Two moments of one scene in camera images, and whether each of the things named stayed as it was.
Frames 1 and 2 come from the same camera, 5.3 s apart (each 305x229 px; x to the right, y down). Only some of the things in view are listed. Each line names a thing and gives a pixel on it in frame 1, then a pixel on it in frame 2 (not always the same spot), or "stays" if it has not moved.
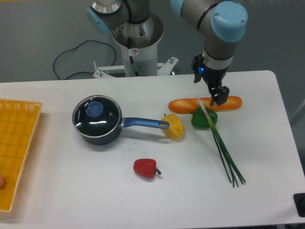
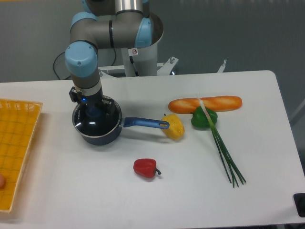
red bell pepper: [146, 167] stays
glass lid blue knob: [97, 116] stays
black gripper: [213, 71] to [95, 103]
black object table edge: [299, 199] stays
